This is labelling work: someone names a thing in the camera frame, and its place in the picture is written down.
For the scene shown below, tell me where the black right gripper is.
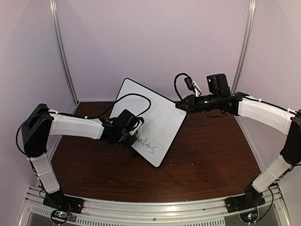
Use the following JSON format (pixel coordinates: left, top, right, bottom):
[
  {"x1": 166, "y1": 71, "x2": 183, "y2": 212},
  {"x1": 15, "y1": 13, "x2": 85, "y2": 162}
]
[{"x1": 175, "y1": 93, "x2": 221, "y2": 113}]

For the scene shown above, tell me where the white whiteboard with writing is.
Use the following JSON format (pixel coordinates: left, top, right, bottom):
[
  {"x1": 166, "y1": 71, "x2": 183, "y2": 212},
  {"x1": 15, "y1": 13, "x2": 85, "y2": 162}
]
[{"x1": 110, "y1": 78, "x2": 187, "y2": 168}]

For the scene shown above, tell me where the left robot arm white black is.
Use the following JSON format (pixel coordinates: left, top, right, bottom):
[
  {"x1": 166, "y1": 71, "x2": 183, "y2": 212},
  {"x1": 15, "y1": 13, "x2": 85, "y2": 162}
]
[{"x1": 18, "y1": 104, "x2": 144, "y2": 209}]

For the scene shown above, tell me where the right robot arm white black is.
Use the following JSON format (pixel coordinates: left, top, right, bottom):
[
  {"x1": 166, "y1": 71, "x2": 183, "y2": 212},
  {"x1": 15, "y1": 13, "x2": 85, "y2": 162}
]
[{"x1": 174, "y1": 73, "x2": 301, "y2": 208}]

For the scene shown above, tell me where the black whiteboard stand foot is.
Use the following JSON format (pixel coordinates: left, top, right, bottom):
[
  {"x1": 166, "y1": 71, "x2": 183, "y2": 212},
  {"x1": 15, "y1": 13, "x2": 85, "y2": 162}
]
[{"x1": 133, "y1": 152, "x2": 139, "y2": 158}]

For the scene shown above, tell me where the left circuit board with leds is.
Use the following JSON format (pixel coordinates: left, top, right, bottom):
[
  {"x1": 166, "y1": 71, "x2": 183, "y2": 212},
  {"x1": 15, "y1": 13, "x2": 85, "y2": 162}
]
[{"x1": 50, "y1": 210, "x2": 70, "y2": 225}]

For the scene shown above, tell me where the circuit board with leds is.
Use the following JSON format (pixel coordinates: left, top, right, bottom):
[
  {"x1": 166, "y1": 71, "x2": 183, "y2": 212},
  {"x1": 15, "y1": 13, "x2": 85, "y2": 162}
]
[
  {"x1": 50, "y1": 210, "x2": 70, "y2": 225},
  {"x1": 239, "y1": 210, "x2": 259, "y2": 224}
]

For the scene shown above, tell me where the right circuit board with leds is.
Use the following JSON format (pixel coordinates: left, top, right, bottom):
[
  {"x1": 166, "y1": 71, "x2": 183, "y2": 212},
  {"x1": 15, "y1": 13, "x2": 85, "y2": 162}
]
[{"x1": 239, "y1": 210, "x2": 259, "y2": 224}]

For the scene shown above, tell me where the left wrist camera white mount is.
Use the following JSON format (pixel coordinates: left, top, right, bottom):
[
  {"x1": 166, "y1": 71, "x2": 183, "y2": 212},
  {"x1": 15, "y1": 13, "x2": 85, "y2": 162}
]
[{"x1": 129, "y1": 117, "x2": 144, "y2": 136}]

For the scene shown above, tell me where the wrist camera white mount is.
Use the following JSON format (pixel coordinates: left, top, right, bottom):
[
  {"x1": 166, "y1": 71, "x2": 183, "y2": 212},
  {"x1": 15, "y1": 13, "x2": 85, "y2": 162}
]
[
  {"x1": 129, "y1": 117, "x2": 144, "y2": 136},
  {"x1": 184, "y1": 77, "x2": 202, "y2": 97}
]

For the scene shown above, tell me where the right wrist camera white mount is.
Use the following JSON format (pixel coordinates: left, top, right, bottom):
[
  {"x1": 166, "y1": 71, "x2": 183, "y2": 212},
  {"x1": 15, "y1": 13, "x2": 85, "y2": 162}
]
[{"x1": 184, "y1": 77, "x2": 202, "y2": 97}]

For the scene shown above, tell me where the black right camera cable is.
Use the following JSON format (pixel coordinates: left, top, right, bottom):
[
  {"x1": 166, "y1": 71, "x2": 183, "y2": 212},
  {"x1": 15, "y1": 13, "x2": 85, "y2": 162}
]
[{"x1": 174, "y1": 73, "x2": 190, "y2": 101}]

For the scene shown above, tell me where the black camera cable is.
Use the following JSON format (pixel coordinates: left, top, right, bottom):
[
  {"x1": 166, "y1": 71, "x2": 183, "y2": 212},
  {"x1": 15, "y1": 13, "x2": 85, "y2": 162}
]
[
  {"x1": 56, "y1": 93, "x2": 152, "y2": 121},
  {"x1": 174, "y1": 73, "x2": 190, "y2": 101}
]

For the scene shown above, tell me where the black left camera cable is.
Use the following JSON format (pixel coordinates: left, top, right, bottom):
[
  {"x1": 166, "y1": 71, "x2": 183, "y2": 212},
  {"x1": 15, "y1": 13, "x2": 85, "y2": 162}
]
[{"x1": 56, "y1": 93, "x2": 152, "y2": 121}]

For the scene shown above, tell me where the aluminium front frame rail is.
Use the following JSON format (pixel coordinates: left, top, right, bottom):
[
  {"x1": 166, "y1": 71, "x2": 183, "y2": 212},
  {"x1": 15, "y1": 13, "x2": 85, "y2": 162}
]
[{"x1": 18, "y1": 103, "x2": 292, "y2": 226}]

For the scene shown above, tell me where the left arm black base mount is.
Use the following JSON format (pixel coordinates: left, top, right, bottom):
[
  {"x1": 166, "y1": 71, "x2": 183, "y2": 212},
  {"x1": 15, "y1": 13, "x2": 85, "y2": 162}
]
[{"x1": 43, "y1": 190, "x2": 84, "y2": 214}]

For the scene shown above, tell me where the right aluminium corner post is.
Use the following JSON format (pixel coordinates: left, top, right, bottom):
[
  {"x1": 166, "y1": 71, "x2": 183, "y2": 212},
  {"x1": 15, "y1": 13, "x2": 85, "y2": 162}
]
[{"x1": 231, "y1": 0, "x2": 256, "y2": 94}]

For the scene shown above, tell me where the aluminium corner post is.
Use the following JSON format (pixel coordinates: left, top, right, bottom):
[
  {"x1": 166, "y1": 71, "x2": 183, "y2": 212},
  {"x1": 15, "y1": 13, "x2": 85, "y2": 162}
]
[
  {"x1": 49, "y1": 0, "x2": 79, "y2": 105},
  {"x1": 231, "y1": 0, "x2": 256, "y2": 94}
]

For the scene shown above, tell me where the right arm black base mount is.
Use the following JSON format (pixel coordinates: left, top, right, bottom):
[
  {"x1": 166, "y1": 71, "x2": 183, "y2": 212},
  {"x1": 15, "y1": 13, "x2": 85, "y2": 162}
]
[{"x1": 225, "y1": 192, "x2": 265, "y2": 213}]

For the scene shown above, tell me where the left aluminium corner post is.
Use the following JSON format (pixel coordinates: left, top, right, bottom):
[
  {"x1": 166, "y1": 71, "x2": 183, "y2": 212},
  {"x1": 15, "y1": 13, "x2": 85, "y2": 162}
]
[{"x1": 49, "y1": 0, "x2": 79, "y2": 105}]

